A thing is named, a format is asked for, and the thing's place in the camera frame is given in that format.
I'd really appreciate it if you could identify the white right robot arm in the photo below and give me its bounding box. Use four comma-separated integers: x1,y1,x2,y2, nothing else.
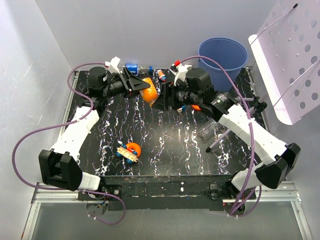
151,68,301,199

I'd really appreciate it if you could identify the small toy figure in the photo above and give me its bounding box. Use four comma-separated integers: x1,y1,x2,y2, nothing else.
157,69,167,82

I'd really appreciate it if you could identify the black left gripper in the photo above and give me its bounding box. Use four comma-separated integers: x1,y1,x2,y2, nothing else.
102,67,150,99

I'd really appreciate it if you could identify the orange juice bottle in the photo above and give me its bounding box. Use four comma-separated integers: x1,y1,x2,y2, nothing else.
139,77,158,107

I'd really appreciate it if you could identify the clear bottle near tripod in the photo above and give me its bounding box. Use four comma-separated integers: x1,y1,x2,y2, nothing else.
197,119,221,143

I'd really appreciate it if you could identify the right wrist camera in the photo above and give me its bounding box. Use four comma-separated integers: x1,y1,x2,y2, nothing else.
169,60,192,86

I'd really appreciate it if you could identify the clear Pepsi bottle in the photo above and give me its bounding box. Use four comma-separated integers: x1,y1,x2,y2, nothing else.
124,63,153,76

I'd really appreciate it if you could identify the beige toy car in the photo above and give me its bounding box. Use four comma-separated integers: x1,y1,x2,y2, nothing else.
116,145,139,164

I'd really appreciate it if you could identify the orange ring toy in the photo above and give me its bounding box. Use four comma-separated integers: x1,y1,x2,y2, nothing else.
126,142,142,158

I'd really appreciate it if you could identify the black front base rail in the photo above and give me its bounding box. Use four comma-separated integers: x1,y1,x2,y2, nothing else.
46,173,272,212

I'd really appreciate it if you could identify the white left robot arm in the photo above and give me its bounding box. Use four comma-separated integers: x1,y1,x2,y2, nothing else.
38,66,157,200

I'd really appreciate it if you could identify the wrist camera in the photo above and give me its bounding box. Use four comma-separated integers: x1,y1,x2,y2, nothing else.
169,60,192,86
104,56,121,74

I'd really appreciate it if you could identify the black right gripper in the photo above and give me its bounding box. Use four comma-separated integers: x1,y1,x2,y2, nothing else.
150,80,202,112

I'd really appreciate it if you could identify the blue plastic bin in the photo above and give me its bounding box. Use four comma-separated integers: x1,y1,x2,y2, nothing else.
198,37,248,92

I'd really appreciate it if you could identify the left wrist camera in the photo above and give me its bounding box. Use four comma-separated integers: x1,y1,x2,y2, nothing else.
104,56,121,74

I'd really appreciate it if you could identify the white perforated panel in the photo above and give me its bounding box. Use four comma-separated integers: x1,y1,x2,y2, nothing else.
248,0,320,125

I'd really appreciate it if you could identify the orange curved toy piece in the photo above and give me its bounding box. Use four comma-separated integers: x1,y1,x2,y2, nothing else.
191,105,201,111

